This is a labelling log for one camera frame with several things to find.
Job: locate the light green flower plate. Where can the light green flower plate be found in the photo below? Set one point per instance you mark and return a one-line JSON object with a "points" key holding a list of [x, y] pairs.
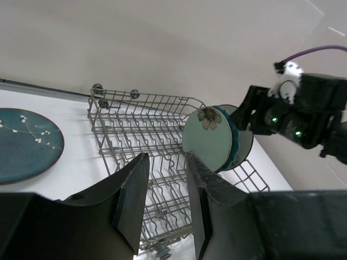
{"points": [[208, 134]]}

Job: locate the teal scalloped plate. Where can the teal scalloped plate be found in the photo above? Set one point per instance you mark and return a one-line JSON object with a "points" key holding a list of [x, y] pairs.
{"points": [[235, 140]]}

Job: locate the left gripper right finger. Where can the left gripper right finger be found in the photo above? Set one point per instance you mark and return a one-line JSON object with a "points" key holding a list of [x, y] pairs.
{"points": [[221, 214]]}

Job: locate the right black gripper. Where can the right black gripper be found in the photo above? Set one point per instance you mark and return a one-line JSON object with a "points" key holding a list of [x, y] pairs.
{"points": [[314, 119]]}

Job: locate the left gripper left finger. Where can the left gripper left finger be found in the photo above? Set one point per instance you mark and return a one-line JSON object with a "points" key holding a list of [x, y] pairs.
{"points": [[108, 216]]}

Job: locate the cream plate tree drawing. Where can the cream plate tree drawing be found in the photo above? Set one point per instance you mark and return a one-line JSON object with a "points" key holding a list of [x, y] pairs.
{"points": [[246, 142]]}

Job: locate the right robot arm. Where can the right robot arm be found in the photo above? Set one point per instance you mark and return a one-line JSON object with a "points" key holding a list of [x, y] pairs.
{"points": [[308, 113]]}

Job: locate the dark teal blossom plate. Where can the dark teal blossom plate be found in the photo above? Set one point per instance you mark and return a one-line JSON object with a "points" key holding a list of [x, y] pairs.
{"points": [[30, 145]]}

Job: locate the grey wire dish rack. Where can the grey wire dish rack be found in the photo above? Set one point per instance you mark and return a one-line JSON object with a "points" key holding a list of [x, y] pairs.
{"points": [[128, 123]]}

